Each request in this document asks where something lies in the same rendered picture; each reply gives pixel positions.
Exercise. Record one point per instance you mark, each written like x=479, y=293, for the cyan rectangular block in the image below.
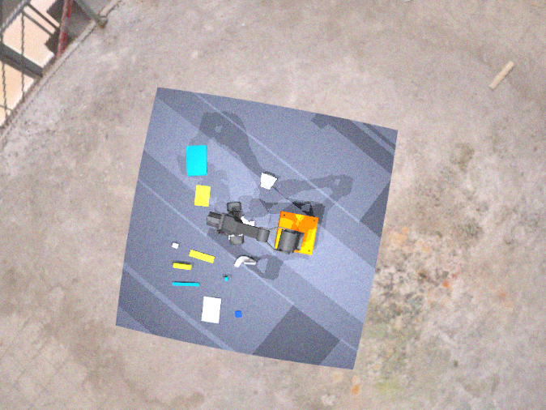
x=196, y=160

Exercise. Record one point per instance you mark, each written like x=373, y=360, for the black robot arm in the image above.
x=225, y=224

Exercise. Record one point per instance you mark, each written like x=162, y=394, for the white housing plate with two round holes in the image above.
x=268, y=178

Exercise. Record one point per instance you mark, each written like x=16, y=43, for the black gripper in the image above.
x=234, y=209

